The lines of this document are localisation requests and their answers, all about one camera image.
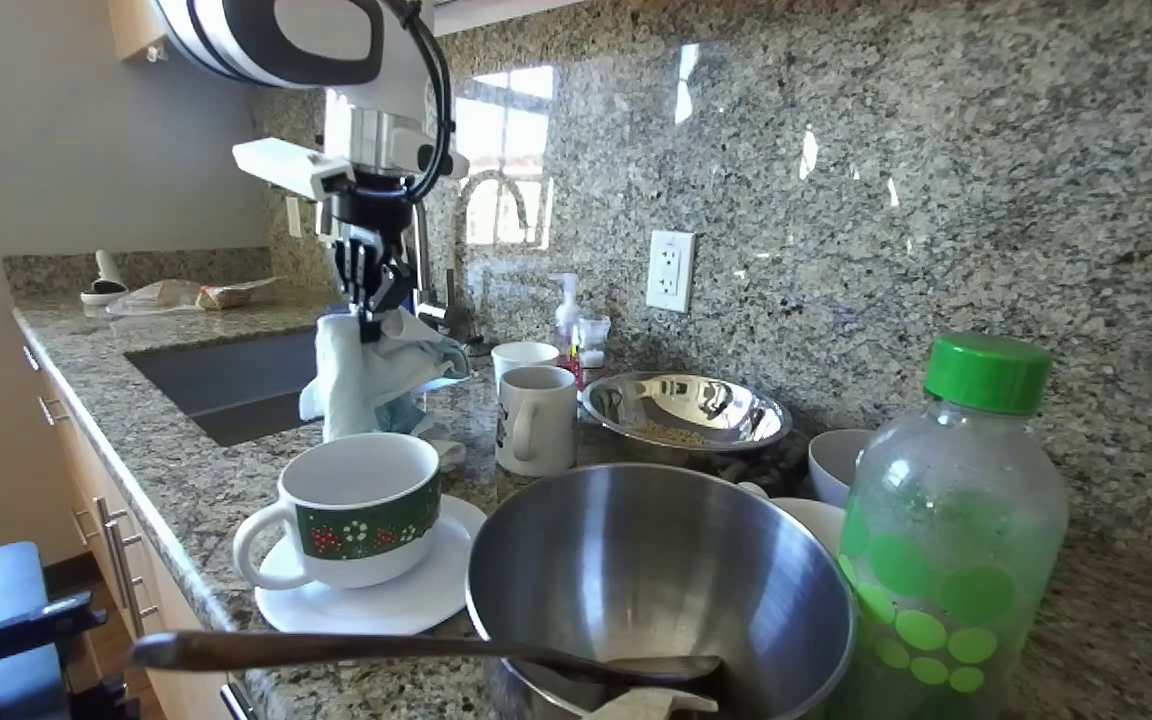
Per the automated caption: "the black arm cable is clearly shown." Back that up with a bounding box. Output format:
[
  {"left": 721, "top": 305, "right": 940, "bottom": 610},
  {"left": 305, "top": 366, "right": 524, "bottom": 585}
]
[{"left": 382, "top": 0, "right": 460, "bottom": 209}]

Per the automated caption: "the green cap plastic bottle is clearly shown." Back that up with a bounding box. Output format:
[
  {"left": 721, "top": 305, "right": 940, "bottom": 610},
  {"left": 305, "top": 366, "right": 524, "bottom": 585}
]
[{"left": 828, "top": 331, "right": 1071, "bottom": 720}]

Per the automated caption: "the light blue bowl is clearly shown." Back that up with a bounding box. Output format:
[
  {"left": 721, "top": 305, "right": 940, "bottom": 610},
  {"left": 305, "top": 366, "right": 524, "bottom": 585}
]
[{"left": 806, "top": 422, "right": 881, "bottom": 513}]

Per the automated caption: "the shallow steel bowl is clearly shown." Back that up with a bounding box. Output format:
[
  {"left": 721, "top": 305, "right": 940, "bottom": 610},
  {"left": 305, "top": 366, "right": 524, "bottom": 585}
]
[{"left": 576, "top": 366, "right": 795, "bottom": 457}]

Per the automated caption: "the white wall outlet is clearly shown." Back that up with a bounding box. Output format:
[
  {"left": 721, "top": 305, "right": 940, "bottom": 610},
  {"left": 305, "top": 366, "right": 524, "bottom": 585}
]
[{"left": 645, "top": 229, "right": 702, "bottom": 316}]

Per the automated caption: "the small red yellow bottle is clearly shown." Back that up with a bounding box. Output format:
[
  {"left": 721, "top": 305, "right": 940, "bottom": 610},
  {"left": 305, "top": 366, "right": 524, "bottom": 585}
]
[{"left": 558, "top": 343, "right": 592, "bottom": 390}]

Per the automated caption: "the steel kitchen sink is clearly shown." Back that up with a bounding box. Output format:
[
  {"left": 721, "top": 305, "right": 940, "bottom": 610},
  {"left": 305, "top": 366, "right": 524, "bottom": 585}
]
[{"left": 126, "top": 324, "right": 472, "bottom": 447}]

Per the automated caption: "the clear soap pump bottle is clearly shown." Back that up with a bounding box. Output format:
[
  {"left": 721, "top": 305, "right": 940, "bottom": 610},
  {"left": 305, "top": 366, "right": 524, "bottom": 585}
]
[{"left": 551, "top": 270, "right": 589, "bottom": 352}]

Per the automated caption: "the small grey white utensil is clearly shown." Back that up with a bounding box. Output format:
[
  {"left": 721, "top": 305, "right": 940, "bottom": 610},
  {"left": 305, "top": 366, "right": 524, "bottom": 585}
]
[{"left": 78, "top": 246, "right": 128, "bottom": 299}]

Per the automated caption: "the small clear jar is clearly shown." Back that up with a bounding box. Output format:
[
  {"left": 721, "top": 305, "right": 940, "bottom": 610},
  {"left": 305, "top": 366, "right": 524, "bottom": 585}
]
[{"left": 572, "top": 313, "right": 617, "bottom": 371}]

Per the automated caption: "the metal cabinet handle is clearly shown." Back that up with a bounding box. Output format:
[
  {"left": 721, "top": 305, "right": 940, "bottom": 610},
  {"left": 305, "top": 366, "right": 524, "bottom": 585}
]
[{"left": 91, "top": 497, "right": 165, "bottom": 638}]

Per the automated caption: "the wooden lower cabinet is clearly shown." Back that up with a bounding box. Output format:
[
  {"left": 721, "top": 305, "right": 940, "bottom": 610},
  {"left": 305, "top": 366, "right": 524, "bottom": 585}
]
[{"left": 14, "top": 331, "right": 242, "bottom": 720}]

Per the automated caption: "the small white bowl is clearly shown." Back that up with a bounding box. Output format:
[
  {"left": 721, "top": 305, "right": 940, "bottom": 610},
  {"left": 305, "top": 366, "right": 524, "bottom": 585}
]
[{"left": 769, "top": 492, "right": 848, "bottom": 556}]

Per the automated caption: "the white teal towel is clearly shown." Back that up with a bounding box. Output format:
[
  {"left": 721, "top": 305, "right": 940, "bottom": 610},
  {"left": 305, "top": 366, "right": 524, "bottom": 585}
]
[{"left": 295, "top": 305, "right": 478, "bottom": 447}]

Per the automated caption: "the beige cloth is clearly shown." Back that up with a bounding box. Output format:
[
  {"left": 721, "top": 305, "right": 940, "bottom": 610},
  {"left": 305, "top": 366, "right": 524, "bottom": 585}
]
[{"left": 101, "top": 270, "right": 281, "bottom": 321}]

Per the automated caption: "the white printed mug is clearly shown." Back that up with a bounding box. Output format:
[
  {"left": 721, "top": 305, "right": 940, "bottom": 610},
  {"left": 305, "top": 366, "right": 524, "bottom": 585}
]
[{"left": 492, "top": 363, "right": 580, "bottom": 481}]

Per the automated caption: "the white plain mug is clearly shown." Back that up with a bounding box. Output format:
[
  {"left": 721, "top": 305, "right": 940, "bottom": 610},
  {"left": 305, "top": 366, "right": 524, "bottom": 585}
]
[{"left": 487, "top": 334, "right": 566, "bottom": 390}]

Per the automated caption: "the white saucer plate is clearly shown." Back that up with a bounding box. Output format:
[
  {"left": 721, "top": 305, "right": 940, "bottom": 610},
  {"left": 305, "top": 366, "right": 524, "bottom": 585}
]
[{"left": 251, "top": 492, "right": 492, "bottom": 638}]

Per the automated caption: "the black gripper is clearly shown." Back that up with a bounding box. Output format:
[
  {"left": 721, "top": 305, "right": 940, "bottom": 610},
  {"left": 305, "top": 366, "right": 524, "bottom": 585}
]
[{"left": 328, "top": 171, "right": 426, "bottom": 343}]

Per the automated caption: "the large deep steel bowl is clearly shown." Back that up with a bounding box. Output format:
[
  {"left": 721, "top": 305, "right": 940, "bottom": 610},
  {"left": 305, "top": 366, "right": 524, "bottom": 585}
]
[{"left": 466, "top": 459, "right": 859, "bottom": 720}]

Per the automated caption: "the green christmas mug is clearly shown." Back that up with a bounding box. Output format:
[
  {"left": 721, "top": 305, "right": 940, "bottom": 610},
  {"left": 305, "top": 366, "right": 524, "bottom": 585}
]
[{"left": 227, "top": 426, "right": 448, "bottom": 590}]

